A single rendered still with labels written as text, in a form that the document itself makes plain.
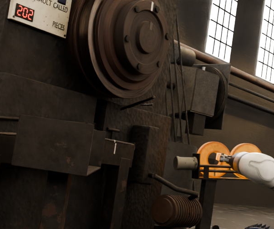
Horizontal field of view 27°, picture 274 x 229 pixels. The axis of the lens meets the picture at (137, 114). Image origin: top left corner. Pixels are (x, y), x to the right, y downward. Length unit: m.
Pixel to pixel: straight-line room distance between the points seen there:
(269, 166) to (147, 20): 0.71
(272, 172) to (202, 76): 8.25
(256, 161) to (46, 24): 0.89
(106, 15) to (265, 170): 0.79
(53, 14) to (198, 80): 8.11
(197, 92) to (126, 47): 8.08
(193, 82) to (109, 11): 8.04
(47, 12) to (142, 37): 0.36
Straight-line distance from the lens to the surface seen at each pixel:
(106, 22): 2.10
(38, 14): 2.08
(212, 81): 10.47
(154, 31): 2.20
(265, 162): 2.03
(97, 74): 2.09
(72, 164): 1.52
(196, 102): 10.13
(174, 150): 4.86
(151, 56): 2.21
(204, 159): 2.44
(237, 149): 2.51
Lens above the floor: 0.63
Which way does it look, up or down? 5 degrees up
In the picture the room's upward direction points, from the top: 8 degrees clockwise
